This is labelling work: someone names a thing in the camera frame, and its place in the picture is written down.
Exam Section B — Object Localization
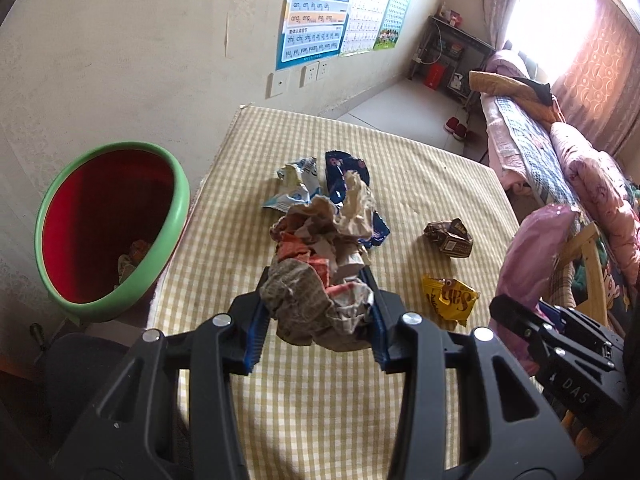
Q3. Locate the green red trash bin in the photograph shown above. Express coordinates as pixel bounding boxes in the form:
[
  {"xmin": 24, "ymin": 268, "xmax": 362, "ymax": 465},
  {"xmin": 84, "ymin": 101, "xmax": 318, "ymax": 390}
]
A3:
[{"xmin": 34, "ymin": 141, "xmax": 191, "ymax": 323}]

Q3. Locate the pink floral quilt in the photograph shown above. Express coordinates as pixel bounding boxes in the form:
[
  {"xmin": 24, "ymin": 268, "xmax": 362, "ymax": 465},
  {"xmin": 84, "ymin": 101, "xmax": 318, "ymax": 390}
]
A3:
[{"xmin": 549, "ymin": 121, "xmax": 640, "ymax": 281}]

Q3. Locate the pink plastic bag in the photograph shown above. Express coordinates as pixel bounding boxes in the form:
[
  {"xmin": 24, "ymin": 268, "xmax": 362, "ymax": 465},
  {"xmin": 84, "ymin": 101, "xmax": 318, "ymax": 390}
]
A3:
[{"xmin": 500, "ymin": 203, "xmax": 583, "ymax": 376}]

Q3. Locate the crumpled brown paper bag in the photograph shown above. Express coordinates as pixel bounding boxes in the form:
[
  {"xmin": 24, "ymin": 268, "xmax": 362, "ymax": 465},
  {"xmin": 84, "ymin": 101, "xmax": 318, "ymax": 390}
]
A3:
[{"xmin": 270, "ymin": 170, "xmax": 377, "ymax": 266}]

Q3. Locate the white table chart poster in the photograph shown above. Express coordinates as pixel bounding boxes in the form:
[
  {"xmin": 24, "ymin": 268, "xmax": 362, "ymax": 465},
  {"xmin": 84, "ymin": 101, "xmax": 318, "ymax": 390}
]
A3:
[{"xmin": 339, "ymin": 0, "xmax": 401, "ymax": 57}]

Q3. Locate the tan quilt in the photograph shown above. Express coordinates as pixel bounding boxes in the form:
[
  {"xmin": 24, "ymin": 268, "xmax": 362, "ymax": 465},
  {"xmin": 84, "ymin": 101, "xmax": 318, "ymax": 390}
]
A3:
[{"xmin": 468, "ymin": 70, "xmax": 558, "ymax": 123}]

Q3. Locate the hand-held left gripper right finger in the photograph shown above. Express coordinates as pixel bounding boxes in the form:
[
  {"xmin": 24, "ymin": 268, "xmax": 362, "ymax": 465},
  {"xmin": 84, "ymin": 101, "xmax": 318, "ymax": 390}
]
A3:
[{"xmin": 360, "ymin": 266, "xmax": 583, "ymax": 480}]

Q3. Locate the bright window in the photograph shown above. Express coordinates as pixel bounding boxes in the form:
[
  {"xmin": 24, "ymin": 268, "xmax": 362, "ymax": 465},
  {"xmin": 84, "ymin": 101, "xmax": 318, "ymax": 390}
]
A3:
[{"xmin": 505, "ymin": 0, "xmax": 598, "ymax": 83}]

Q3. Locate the dark metal shelf table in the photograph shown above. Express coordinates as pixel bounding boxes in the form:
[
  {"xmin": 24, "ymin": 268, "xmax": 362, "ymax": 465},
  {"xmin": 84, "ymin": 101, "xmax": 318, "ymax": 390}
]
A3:
[{"xmin": 410, "ymin": 15, "xmax": 497, "ymax": 108}]

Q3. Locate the small metal rod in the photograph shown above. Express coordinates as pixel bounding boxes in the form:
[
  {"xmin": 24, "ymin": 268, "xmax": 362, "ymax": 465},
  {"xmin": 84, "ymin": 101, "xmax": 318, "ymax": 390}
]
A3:
[{"xmin": 29, "ymin": 322, "xmax": 51, "ymax": 356}]

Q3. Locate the orange patterned curtain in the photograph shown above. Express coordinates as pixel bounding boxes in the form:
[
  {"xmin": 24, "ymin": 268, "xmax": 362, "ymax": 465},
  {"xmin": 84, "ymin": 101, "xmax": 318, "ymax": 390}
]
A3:
[{"xmin": 550, "ymin": 0, "xmax": 640, "ymax": 161}]

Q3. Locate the bed with pink sheet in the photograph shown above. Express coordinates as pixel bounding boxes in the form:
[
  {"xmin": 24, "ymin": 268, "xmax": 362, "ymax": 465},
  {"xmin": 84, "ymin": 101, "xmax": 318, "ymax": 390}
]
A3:
[{"xmin": 480, "ymin": 50, "xmax": 640, "ymax": 286}]

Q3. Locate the green chart poster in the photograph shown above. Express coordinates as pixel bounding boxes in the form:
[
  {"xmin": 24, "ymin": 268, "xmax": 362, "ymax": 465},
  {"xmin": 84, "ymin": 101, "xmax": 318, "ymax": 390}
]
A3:
[{"xmin": 372, "ymin": 0, "xmax": 418, "ymax": 52}]

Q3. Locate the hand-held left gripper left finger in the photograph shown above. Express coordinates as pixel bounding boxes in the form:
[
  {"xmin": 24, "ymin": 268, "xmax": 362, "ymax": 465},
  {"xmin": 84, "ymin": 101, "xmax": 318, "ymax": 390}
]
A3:
[{"xmin": 75, "ymin": 267, "xmax": 273, "ymax": 480}]

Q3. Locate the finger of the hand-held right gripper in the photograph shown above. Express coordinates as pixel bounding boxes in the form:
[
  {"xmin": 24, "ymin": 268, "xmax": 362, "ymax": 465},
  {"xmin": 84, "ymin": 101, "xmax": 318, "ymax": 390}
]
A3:
[
  {"xmin": 542, "ymin": 305, "xmax": 616, "ymax": 348},
  {"xmin": 490, "ymin": 294, "xmax": 556, "ymax": 376}
]

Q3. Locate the yellow snack wrapper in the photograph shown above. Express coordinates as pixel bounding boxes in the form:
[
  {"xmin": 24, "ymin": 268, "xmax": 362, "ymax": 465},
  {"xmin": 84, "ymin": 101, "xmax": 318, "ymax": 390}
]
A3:
[{"xmin": 421, "ymin": 275, "xmax": 479, "ymax": 322}]

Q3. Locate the blue patchwork blanket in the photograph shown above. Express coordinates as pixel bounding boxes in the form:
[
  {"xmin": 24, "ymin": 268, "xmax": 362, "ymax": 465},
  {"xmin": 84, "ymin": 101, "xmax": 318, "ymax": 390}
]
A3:
[{"xmin": 492, "ymin": 95, "xmax": 591, "ymax": 211}]

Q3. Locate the crumpled brown carton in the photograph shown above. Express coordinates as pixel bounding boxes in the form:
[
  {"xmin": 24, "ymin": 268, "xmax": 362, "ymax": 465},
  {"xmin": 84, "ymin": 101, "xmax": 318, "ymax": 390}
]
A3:
[{"xmin": 424, "ymin": 218, "xmax": 474, "ymax": 259}]

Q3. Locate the blue letter chart poster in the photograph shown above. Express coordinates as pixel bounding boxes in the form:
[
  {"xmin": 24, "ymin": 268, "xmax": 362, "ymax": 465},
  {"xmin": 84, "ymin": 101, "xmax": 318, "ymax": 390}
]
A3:
[{"xmin": 275, "ymin": 0, "xmax": 352, "ymax": 72}]

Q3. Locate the pink pillow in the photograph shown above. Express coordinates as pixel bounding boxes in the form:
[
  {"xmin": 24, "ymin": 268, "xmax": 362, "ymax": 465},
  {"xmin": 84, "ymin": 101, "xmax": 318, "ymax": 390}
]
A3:
[{"xmin": 486, "ymin": 50, "xmax": 531, "ymax": 78}]

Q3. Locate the black cloth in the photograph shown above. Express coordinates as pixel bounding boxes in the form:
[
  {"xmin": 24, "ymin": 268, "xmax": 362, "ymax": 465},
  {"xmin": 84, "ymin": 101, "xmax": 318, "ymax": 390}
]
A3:
[{"xmin": 520, "ymin": 79, "xmax": 557, "ymax": 106}]

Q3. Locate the grey printed paper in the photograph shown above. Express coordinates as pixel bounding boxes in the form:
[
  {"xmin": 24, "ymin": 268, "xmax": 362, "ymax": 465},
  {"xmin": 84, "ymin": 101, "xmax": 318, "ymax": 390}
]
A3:
[{"xmin": 261, "ymin": 259, "xmax": 376, "ymax": 353}]

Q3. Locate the wooden chair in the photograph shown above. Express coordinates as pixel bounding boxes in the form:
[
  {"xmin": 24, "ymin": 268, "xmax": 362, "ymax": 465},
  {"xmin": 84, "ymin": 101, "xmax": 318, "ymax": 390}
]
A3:
[{"xmin": 562, "ymin": 221, "xmax": 618, "ymax": 331}]

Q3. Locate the pale snack wrapper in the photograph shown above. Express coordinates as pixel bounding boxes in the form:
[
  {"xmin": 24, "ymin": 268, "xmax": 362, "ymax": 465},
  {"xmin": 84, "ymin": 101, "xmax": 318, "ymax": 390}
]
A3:
[{"xmin": 116, "ymin": 254, "xmax": 138, "ymax": 286}]

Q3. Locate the white lace curtain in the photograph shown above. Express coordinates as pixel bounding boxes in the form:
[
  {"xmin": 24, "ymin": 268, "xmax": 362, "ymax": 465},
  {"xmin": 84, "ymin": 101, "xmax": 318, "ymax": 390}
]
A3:
[{"xmin": 482, "ymin": 0, "xmax": 531, "ymax": 53}]

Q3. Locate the blue cookie wrapper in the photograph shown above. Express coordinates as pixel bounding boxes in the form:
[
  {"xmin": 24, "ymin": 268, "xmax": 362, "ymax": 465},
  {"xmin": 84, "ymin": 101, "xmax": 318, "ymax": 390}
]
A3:
[{"xmin": 322, "ymin": 150, "xmax": 392, "ymax": 248}]

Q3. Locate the yellow checked tablecloth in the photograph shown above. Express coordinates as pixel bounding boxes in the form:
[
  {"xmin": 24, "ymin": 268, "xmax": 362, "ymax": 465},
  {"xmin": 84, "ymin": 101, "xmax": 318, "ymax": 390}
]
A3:
[{"xmin": 145, "ymin": 105, "xmax": 571, "ymax": 480}]

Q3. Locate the white blue snack wrapper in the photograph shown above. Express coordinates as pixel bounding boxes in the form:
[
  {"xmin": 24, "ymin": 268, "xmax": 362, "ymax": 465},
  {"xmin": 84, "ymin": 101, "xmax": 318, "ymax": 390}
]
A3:
[{"xmin": 248, "ymin": 156, "xmax": 326, "ymax": 211}]

